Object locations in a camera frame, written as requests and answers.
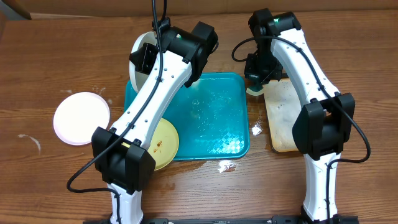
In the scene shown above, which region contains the white plate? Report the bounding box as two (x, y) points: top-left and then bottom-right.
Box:
(53, 92), (110, 146)
(129, 31), (157, 93)

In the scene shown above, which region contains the green and yellow sponge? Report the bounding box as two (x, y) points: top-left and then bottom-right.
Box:
(246, 85), (264, 96)

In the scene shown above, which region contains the yellow-green plate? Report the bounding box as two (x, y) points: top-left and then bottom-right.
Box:
(148, 118), (179, 170)

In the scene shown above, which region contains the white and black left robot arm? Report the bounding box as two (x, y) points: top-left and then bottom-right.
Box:
(91, 22), (218, 223)

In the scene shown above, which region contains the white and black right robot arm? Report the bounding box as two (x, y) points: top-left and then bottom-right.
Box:
(244, 9), (358, 223)

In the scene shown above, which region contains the teal plastic serving tray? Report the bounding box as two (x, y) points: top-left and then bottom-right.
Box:
(124, 72), (251, 161)

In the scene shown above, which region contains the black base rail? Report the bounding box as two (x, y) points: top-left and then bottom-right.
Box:
(83, 215), (360, 224)

